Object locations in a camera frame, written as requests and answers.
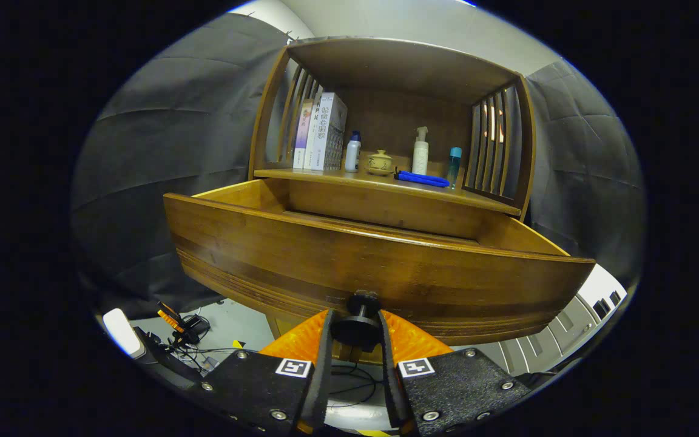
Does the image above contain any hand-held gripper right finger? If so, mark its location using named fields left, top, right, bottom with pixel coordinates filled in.
left=379, top=310, right=532, bottom=437

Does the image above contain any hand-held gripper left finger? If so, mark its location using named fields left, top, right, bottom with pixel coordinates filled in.
left=201, top=308, right=335, bottom=437

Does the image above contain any black drawer knob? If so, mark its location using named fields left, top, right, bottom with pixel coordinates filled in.
left=330, top=290, right=382, bottom=353

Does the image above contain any wooden drawer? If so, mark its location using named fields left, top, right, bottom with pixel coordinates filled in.
left=163, top=178, right=596, bottom=347

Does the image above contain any wooden countertop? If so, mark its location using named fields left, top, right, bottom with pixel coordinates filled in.
left=254, top=159, right=523, bottom=216

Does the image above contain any wooden cabinet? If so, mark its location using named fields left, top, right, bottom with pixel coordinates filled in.
left=248, top=36, right=537, bottom=365

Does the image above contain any orange black tool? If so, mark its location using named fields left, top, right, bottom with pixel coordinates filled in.
left=157, top=302, right=185, bottom=333

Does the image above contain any blue folded cloth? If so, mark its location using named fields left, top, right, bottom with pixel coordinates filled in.
left=394, top=170, right=451, bottom=188

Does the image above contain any white device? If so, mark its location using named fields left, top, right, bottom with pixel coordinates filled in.
left=103, top=308, right=147, bottom=359

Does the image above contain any beige lidded teacup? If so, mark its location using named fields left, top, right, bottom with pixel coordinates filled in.
left=366, top=149, right=394, bottom=177

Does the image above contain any white bottle blue cap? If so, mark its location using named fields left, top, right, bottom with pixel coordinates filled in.
left=345, top=130, right=362, bottom=174

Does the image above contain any clear blue bottle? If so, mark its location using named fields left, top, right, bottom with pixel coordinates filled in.
left=447, top=147, right=463, bottom=190

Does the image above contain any white pump bottle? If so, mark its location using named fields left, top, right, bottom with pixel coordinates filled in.
left=411, top=126, right=430, bottom=176

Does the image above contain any purple book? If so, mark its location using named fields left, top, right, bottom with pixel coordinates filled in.
left=292, top=99, right=315, bottom=170

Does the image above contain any thick white patterned book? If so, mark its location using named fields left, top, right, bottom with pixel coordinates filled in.
left=312, top=92, right=348, bottom=172

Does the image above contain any thin white book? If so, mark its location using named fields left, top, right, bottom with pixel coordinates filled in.
left=303, top=91, right=326, bottom=171

